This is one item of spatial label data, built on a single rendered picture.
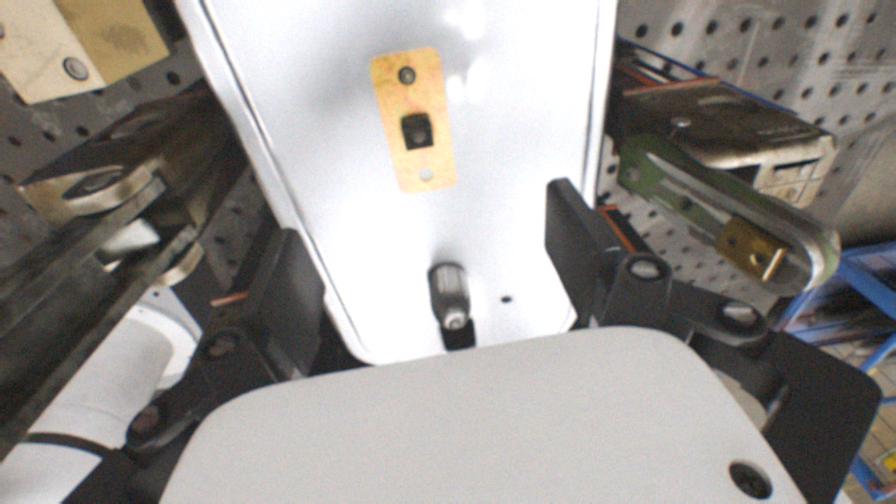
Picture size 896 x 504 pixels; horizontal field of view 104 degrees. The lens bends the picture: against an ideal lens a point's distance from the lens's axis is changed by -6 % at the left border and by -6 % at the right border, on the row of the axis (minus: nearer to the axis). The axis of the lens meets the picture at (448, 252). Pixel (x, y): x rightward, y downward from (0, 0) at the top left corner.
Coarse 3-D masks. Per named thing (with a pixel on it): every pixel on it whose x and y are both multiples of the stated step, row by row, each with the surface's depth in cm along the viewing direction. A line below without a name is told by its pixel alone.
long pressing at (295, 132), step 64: (192, 0) 17; (256, 0) 17; (320, 0) 18; (384, 0) 18; (448, 0) 18; (512, 0) 18; (576, 0) 19; (256, 64) 19; (320, 64) 19; (448, 64) 20; (512, 64) 20; (576, 64) 21; (256, 128) 21; (320, 128) 21; (512, 128) 23; (576, 128) 23; (320, 192) 24; (384, 192) 25; (448, 192) 25; (512, 192) 26; (320, 256) 27; (384, 256) 28; (448, 256) 29; (512, 256) 29; (384, 320) 33; (512, 320) 34
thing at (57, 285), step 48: (144, 192) 17; (48, 240) 14; (96, 240) 14; (0, 288) 12; (48, 288) 13; (96, 288) 15; (144, 288) 16; (0, 336) 11; (48, 336) 13; (96, 336) 14; (0, 384) 12; (48, 384) 12; (0, 432) 11
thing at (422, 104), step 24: (432, 48) 19; (384, 72) 20; (432, 72) 20; (384, 96) 21; (408, 96) 21; (432, 96) 21; (384, 120) 21; (408, 120) 21; (432, 120) 22; (408, 144) 21; (432, 144) 22; (408, 168) 23; (432, 168) 24; (408, 192) 24
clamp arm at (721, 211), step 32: (640, 160) 25; (672, 160) 23; (640, 192) 26; (672, 192) 23; (704, 192) 20; (736, 192) 19; (704, 224) 21; (736, 224) 19; (768, 224) 17; (800, 224) 17; (736, 256) 19; (768, 256) 17; (800, 256) 16; (832, 256) 16; (768, 288) 18; (800, 288) 17
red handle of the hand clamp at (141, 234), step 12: (144, 216) 17; (132, 228) 17; (144, 228) 17; (156, 228) 17; (108, 240) 16; (120, 240) 16; (132, 240) 17; (144, 240) 17; (156, 240) 18; (96, 252) 16; (108, 252) 16; (120, 252) 17; (132, 252) 17; (144, 252) 18; (108, 264) 17
